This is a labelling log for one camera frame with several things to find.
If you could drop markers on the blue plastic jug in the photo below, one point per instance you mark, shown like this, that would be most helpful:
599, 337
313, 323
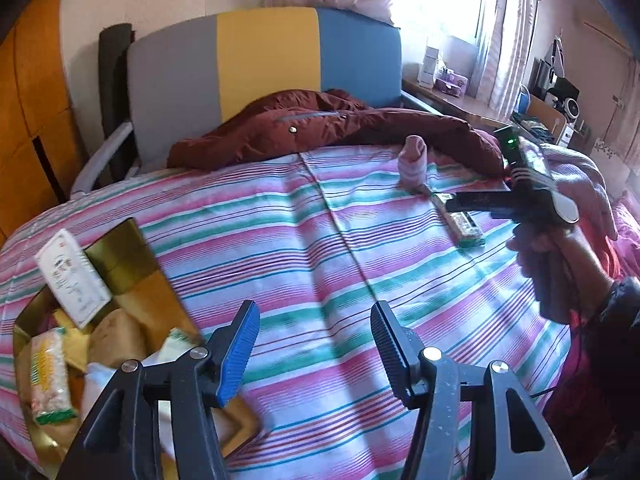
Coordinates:
523, 100

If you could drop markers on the floral cardboard box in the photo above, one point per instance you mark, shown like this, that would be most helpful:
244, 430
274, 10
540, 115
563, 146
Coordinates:
610, 155

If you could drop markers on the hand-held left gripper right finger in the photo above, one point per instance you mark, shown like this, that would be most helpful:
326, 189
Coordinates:
390, 350

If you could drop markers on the gold metal tin box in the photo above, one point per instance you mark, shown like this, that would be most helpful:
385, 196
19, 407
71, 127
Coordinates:
150, 290

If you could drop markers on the person's right forearm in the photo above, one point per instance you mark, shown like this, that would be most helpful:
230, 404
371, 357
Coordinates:
610, 360

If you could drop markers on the pink sock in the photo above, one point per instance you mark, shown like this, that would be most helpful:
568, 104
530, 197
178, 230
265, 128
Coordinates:
412, 160

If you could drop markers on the person's right hand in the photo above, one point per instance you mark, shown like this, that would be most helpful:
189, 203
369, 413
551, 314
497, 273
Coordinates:
545, 270

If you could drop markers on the black speaker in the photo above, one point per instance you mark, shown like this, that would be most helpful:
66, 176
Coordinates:
565, 92

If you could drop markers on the striped bed blanket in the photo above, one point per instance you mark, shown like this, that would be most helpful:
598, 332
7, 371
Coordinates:
325, 260

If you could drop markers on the green snack packet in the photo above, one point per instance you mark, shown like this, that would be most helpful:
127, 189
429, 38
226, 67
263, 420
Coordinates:
50, 375
467, 230
175, 345
439, 201

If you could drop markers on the pink fluffy blanket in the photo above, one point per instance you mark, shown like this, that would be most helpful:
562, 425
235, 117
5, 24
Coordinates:
585, 175

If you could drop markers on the maroon padded jacket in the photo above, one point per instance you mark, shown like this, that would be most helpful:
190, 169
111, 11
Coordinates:
300, 130

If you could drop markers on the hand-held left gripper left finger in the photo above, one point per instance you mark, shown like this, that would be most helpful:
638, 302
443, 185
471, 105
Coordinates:
240, 350

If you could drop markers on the white sock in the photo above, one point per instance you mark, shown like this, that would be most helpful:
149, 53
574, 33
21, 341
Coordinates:
100, 382

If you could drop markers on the purple tissue box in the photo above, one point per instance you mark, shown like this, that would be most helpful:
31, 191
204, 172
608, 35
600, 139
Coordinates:
452, 83

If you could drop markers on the wooden wardrobe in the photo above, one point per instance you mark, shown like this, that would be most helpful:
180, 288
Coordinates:
30, 110

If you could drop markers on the wooden desk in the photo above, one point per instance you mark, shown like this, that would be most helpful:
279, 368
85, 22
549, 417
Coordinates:
465, 105

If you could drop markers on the sheer striped curtain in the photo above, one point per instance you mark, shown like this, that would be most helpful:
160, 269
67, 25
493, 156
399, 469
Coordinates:
505, 35

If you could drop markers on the cream printed carton box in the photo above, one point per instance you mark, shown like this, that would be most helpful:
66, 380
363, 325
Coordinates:
70, 275

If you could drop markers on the white carton box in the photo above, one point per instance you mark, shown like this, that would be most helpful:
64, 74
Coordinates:
430, 67

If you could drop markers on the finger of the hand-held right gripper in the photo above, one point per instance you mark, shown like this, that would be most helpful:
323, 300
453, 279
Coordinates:
475, 202

